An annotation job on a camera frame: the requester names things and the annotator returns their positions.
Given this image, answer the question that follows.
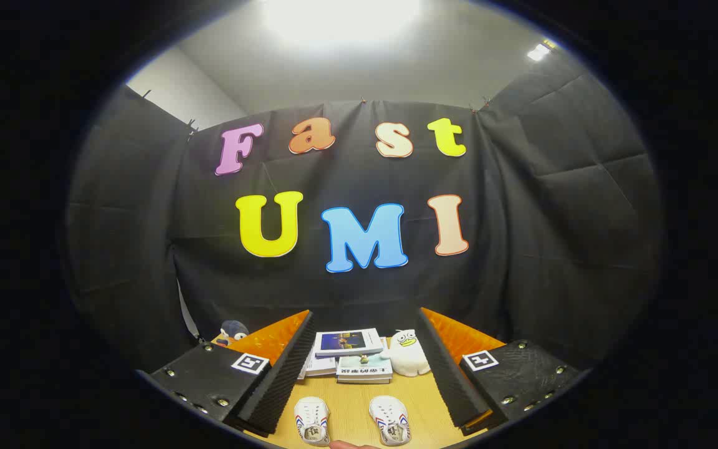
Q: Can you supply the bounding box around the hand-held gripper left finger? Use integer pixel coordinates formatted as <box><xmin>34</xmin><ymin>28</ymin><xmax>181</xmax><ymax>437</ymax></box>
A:
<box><xmin>150</xmin><ymin>310</ymin><xmax>316</xmax><ymax>437</ymax></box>

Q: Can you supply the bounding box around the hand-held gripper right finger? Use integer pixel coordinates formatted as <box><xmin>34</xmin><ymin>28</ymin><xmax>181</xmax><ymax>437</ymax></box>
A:
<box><xmin>418</xmin><ymin>307</ymin><xmax>581</xmax><ymax>436</ymax></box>

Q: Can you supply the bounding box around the white canvas shoe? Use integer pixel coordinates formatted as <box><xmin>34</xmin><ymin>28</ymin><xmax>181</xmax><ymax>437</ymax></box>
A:
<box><xmin>369</xmin><ymin>395</ymin><xmax>412</xmax><ymax>446</ymax></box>
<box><xmin>294</xmin><ymin>397</ymin><xmax>330</xmax><ymax>447</ymax></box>

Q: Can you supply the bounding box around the white portrait cover book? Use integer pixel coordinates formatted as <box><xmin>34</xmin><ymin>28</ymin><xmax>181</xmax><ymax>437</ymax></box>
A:
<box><xmin>300</xmin><ymin>346</ymin><xmax>338</xmax><ymax>380</ymax></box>

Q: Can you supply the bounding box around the white duck plush toy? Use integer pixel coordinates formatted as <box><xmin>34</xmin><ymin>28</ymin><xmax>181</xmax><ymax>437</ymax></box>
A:
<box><xmin>387</xmin><ymin>329</ymin><xmax>432</xmax><ymax>377</ymax></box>

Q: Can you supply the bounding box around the blue penguin plush toy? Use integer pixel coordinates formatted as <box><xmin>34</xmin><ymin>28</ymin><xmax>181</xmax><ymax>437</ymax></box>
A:
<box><xmin>213</xmin><ymin>320</ymin><xmax>250</xmax><ymax>348</ymax></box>

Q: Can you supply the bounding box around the blue picture cover book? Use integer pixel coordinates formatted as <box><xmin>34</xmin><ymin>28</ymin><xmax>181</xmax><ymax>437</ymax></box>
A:
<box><xmin>314</xmin><ymin>328</ymin><xmax>385</xmax><ymax>358</ymax></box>

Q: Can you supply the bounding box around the teal cover book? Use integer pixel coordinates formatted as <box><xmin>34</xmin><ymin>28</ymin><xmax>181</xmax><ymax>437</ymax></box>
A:
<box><xmin>336</xmin><ymin>354</ymin><xmax>393</xmax><ymax>385</ymax></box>

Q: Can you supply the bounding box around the large ceiling light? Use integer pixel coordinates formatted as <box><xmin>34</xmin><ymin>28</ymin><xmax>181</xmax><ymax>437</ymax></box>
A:
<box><xmin>262</xmin><ymin>0</ymin><xmax>425</xmax><ymax>49</ymax></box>

